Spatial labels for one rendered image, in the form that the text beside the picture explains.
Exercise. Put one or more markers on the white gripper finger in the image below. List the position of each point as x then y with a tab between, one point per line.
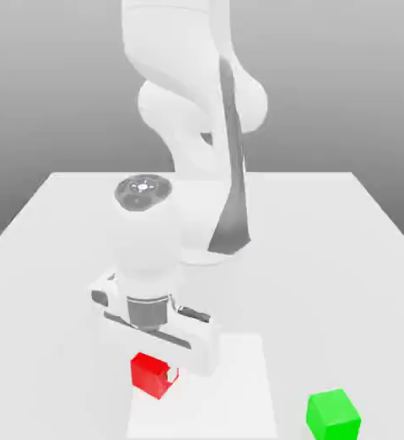
172	374

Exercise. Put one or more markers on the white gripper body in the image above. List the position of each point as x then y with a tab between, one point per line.
188	347

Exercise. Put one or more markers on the small red cube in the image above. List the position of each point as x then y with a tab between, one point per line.
147	374

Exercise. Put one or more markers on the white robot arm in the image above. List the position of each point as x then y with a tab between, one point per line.
174	113

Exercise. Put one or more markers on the small green cube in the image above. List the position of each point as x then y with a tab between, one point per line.
332	414

